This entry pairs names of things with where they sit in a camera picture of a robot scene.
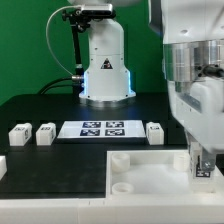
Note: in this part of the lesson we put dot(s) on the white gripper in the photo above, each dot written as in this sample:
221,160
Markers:
201,113

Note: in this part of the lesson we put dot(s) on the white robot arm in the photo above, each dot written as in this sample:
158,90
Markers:
193,65

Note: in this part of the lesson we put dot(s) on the white square tabletop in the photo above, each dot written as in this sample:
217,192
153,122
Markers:
156,173

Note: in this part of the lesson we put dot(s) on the white plate with AprilTags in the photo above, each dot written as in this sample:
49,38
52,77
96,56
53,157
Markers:
102,129

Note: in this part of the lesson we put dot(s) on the black camera on stand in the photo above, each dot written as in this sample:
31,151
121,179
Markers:
79,20

